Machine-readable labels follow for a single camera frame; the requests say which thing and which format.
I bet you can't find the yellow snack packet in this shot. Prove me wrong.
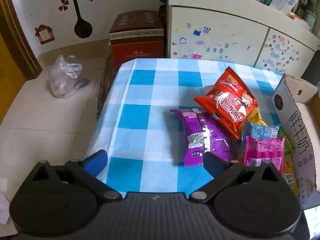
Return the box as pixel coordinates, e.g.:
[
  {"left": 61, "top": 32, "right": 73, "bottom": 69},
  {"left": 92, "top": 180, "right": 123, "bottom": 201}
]
[
  {"left": 246, "top": 110, "right": 268, "bottom": 127},
  {"left": 281, "top": 154, "right": 300, "bottom": 195}
]

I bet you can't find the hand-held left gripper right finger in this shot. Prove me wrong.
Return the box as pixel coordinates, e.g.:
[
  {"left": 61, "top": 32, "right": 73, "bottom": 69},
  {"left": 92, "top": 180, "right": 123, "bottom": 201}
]
[{"left": 189, "top": 151, "right": 287, "bottom": 202}]

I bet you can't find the dark wicker table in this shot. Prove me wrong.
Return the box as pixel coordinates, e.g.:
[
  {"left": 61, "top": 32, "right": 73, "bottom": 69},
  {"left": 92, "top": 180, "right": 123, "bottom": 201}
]
[{"left": 96, "top": 52, "right": 118, "bottom": 120}]

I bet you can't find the purple snack packet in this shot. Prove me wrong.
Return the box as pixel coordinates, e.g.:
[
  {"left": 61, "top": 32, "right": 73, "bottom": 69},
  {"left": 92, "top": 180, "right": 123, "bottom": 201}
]
[{"left": 170, "top": 107, "right": 234, "bottom": 167}]

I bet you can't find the green snack packet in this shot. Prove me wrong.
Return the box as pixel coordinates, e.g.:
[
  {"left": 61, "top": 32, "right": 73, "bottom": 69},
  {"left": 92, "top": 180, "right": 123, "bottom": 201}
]
[{"left": 279, "top": 127, "right": 293, "bottom": 155}]

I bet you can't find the pile of medicine boxes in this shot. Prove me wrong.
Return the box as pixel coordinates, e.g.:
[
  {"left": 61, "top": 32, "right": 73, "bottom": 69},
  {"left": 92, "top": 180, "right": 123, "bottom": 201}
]
[{"left": 197, "top": 0, "right": 319, "bottom": 32}]

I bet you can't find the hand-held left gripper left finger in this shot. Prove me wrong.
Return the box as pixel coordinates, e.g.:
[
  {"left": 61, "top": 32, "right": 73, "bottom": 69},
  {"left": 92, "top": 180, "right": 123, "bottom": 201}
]
[{"left": 30, "top": 149, "right": 123, "bottom": 201}]

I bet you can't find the cream stickered cabinet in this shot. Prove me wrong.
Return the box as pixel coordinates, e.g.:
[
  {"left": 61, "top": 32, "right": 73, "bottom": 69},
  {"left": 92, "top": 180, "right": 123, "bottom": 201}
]
[{"left": 166, "top": 0, "right": 318, "bottom": 74}]

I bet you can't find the wooden door frame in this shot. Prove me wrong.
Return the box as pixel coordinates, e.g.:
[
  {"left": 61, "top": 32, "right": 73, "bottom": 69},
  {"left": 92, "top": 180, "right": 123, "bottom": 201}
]
[{"left": 0, "top": 0, "right": 42, "bottom": 80}]

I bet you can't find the blue snack packet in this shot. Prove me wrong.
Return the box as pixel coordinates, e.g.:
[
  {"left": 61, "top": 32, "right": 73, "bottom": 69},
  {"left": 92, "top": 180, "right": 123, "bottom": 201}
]
[{"left": 240, "top": 119, "right": 281, "bottom": 155}]

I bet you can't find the clear plastic bag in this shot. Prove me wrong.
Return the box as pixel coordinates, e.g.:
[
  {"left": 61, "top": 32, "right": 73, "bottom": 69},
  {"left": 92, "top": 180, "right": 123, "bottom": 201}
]
[{"left": 49, "top": 54, "right": 90, "bottom": 98}]

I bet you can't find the printed cardboard box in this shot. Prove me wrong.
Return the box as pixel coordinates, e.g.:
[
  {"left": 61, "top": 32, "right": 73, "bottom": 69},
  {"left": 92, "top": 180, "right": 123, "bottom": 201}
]
[{"left": 270, "top": 74, "right": 320, "bottom": 209}]

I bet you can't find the blue checkered tablecloth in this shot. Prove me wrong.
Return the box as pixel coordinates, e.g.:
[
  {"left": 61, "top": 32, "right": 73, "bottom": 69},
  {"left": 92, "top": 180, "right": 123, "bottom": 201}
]
[{"left": 86, "top": 58, "right": 287, "bottom": 193}]

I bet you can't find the dark red cardboard box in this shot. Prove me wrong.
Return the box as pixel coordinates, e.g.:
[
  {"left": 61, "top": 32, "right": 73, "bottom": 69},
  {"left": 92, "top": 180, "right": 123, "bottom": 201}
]
[{"left": 109, "top": 10, "right": 165, "bottom": 67}]

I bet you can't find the white paper sheet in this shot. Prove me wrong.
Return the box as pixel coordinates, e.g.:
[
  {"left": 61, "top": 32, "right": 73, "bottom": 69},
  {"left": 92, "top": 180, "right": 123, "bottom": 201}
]
[{"left": 0, "top": 177, "right": 11, "bottom": 225}]

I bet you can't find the red house switch decal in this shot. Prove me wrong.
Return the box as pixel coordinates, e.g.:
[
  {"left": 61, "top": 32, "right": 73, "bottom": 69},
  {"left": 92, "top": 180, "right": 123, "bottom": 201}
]
[{"left": 34, "top": 25, "right": 55, "bottom": 45}]

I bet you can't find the red snack packet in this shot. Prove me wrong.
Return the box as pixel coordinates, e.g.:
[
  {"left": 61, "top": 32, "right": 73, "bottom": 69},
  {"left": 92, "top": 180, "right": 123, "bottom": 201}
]
[{"left": 194, "top": 67, "right": 258, "bottom": 140}]

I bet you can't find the pink snack packet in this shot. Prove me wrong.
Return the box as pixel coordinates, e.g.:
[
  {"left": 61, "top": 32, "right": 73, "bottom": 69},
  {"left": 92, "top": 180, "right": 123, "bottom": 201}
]
[{"left": 244, "top": 135, "right": 285, "bottom": 173}]

